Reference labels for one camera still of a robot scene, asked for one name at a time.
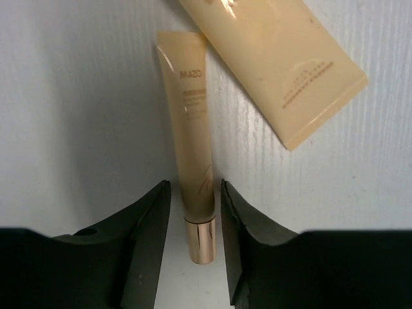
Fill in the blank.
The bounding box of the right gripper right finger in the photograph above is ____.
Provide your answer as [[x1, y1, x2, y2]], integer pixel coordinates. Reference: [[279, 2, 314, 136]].
[[220, 181, 411, 308]]

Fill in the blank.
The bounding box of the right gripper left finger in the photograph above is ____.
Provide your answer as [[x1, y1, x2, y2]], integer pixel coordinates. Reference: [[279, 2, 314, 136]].
[[1, 180, 171, 308]]

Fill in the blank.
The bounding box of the beige foundation tube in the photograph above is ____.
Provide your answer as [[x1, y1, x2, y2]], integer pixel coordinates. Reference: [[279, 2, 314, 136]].
[[182, 0, 368, 150]]

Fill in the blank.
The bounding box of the gold slim concealer stick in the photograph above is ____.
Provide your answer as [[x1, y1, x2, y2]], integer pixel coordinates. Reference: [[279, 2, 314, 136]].
[[156, 31, 216, 265]]

